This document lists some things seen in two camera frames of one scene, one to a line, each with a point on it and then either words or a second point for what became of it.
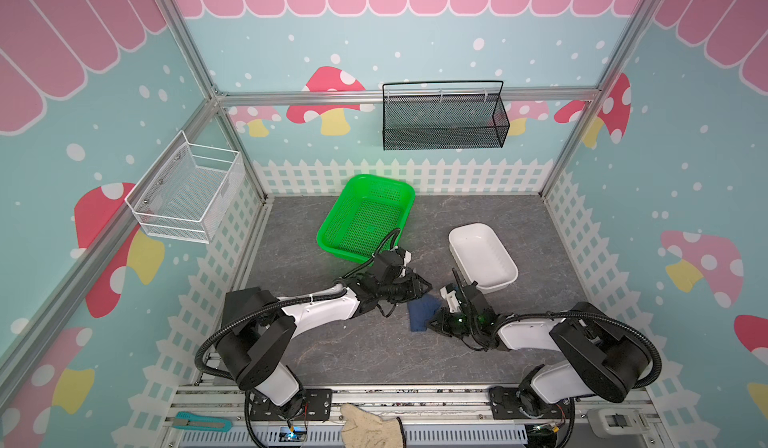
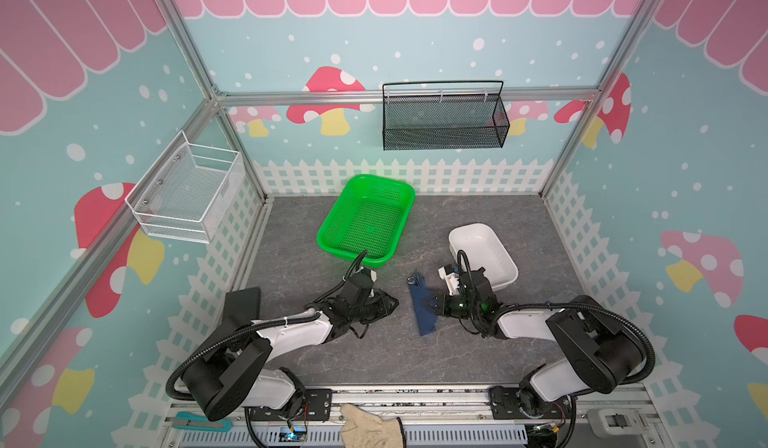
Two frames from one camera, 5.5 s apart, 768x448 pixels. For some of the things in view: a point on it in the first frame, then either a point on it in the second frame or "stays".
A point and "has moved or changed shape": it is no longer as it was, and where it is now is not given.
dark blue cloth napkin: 420,310 has moved or changed shape
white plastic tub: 483,255 stays
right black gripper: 455,320 to 448,302
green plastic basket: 366,217 stays
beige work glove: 366,430 stays
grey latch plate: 613,421 stays
